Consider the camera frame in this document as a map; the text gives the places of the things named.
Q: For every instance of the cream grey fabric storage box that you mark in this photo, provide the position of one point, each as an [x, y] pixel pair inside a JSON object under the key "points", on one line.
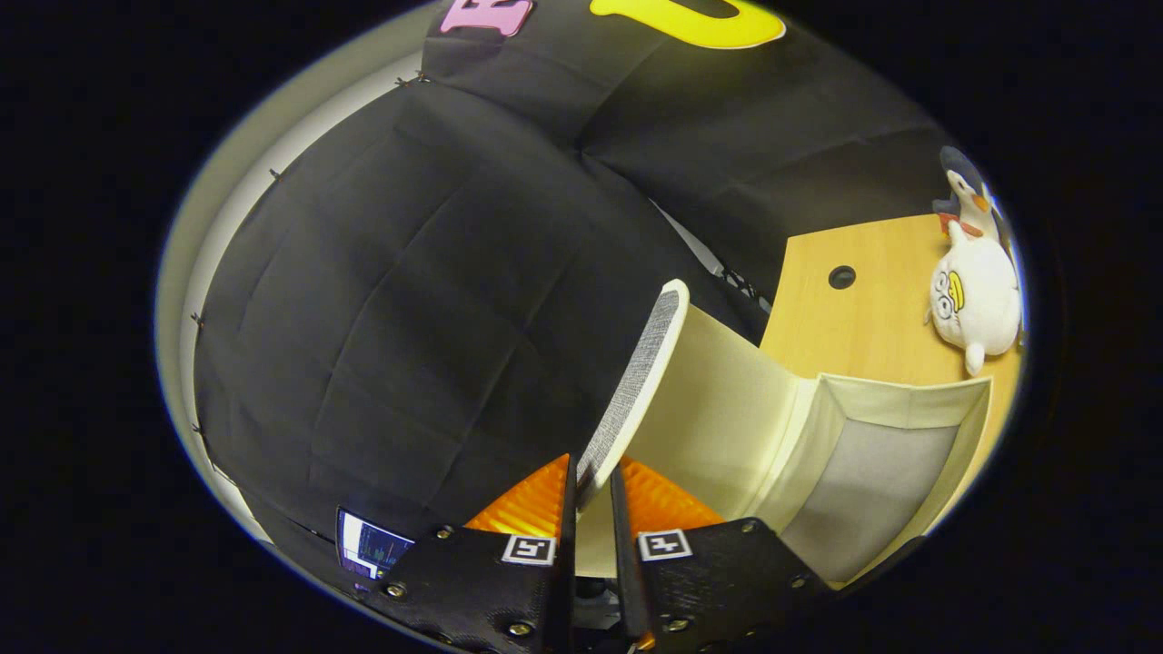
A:
{"points": [[727, 409]]}

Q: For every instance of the penguin plush toy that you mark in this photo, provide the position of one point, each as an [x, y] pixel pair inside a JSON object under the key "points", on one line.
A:
{"points": [[968, 195]]}

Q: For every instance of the black backdrop cloth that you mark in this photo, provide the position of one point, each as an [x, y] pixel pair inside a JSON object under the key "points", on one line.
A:
{"points": [[409, 272]]}

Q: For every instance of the white duck plush toy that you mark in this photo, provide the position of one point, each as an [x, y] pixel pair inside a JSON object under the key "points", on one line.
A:
{"points": [[981, 300]]}

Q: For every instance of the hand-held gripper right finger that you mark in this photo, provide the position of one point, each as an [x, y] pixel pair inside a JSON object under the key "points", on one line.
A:
{"points": [[629, 581]]}

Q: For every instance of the computer monitor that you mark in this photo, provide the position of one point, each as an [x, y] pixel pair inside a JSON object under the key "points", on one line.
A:
{"points": [[372, 545]]}

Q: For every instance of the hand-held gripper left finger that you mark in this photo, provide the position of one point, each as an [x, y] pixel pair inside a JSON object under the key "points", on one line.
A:
{"points": [[563, 590]]}

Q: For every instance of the grey storage box lid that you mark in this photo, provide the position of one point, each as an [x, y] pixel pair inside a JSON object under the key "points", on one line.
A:
{"points": [[636, 381]]}

